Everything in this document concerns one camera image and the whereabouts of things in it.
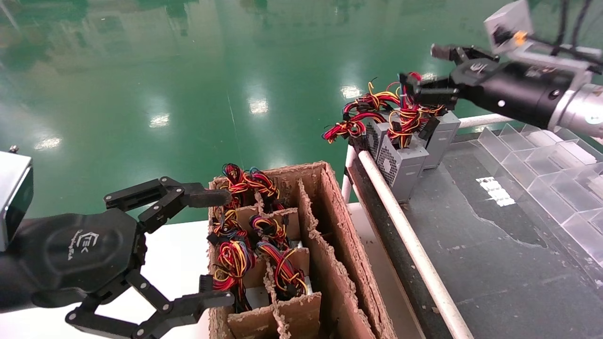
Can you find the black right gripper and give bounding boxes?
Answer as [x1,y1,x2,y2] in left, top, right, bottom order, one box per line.
[399,43,574,131]

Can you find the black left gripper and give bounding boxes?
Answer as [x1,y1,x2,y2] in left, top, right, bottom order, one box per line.
[13,177,235,339]

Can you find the white label sticker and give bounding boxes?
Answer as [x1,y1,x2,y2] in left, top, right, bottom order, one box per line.
[475,177,517,208]

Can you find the clear acrylic divider tray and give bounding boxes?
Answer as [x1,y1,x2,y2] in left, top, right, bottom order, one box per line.
[464,122,603,268]

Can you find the brown cardboard divider box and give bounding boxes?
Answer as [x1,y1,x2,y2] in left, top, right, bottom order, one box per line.
[206,161,399,339]

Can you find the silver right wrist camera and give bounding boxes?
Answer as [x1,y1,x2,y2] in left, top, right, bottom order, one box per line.
[484,0,595,72]

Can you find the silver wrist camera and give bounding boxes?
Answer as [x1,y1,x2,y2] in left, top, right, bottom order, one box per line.
[0,146,34,251]
[484,0,595,72]

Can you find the white pipe post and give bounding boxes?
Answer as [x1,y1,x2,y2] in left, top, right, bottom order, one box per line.
[341,145,359,204]

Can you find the long white pipe rail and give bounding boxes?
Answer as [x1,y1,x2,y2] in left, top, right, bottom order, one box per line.
[357,150,474,339]

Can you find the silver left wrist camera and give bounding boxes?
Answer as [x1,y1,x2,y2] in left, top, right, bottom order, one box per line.
[0,146,34,251]

